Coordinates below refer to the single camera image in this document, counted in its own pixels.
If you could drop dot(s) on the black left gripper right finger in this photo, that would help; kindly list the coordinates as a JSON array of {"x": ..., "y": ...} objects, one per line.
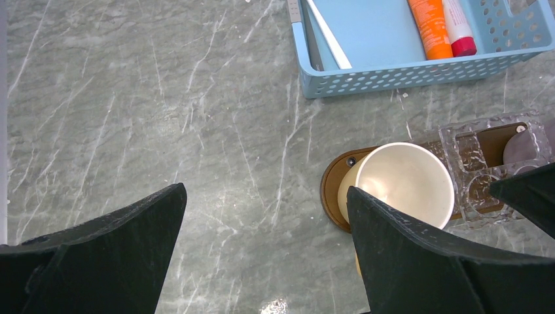
[{"x": 409, "y": 266}]

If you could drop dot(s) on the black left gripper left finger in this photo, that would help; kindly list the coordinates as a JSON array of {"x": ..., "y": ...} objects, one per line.
[{"x": 116, "y": 263}]

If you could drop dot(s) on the light blue plastic basket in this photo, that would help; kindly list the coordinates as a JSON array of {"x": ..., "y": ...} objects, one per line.
[{"x": 381, "y": 41}]

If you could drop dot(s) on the brown oval wooden tray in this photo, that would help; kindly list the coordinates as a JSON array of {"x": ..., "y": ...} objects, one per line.
[{"x": 334, "y": 186}]

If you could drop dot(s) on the mauve ceramic mug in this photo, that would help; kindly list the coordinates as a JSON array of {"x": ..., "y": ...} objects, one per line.
[{"x": 520, "y": 147}]

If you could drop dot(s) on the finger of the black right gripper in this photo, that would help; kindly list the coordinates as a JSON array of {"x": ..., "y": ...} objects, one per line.
[{"x": 531, "y": 194}]

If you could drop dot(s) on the yellow ceramic mug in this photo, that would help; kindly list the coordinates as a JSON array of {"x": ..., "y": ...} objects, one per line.
[{"x": 407, "y": 177}]

